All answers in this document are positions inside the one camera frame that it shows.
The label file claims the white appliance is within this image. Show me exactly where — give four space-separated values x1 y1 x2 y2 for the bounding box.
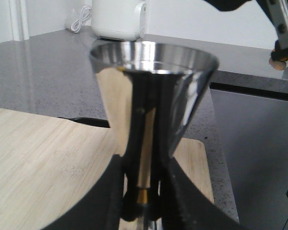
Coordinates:
91 0 147 41

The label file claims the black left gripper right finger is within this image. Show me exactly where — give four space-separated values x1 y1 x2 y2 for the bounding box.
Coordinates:
162 159 246 230

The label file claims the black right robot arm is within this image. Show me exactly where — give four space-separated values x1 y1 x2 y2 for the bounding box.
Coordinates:
256 0 288 61

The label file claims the white coiled cable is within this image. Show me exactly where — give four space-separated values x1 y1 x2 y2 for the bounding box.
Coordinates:
71 5 92 33

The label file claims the steel hourglass jigger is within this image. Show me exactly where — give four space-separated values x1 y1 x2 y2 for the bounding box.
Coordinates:
90 41 219 230

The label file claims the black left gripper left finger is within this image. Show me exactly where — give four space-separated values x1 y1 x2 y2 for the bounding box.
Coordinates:
44 155 124 230

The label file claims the wooden cutting board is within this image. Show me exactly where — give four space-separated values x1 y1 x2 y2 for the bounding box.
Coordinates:
0 107 215 230

